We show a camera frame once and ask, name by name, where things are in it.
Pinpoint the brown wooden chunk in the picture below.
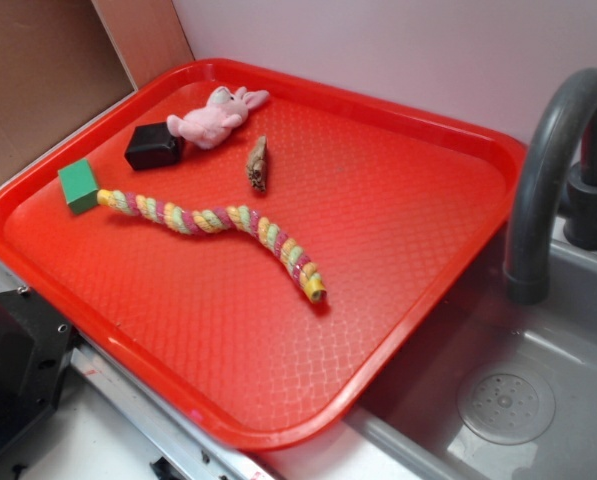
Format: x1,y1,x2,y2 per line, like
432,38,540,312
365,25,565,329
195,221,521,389
246,135,268,193

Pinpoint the multicolour twisted rope toy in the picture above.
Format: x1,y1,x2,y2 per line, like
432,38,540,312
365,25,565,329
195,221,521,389
96,189,327,304

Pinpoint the grey curved faucet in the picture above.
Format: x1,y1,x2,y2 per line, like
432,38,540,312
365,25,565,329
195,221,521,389
503,68,597,305

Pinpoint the pink plush bunny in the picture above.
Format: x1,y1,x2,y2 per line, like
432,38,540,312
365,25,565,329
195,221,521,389
166,86,270,150

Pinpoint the red plastic tray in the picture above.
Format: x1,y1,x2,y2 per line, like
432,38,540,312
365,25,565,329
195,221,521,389
0,60,525,451

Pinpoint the round sink drain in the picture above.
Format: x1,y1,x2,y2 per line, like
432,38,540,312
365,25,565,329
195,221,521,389
456,362,556,445

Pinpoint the black rectangular block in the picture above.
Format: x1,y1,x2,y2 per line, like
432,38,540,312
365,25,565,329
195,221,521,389
124,122,183,171

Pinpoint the brown cardboard panel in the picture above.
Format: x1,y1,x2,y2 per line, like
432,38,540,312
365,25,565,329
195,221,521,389
0,0,196,200

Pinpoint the grey plastic sink basin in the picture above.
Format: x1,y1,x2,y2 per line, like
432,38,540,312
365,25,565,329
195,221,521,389
348,233,597,479

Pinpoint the green wooden block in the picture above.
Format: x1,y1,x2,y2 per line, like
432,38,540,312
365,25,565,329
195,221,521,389
58,158,99,215

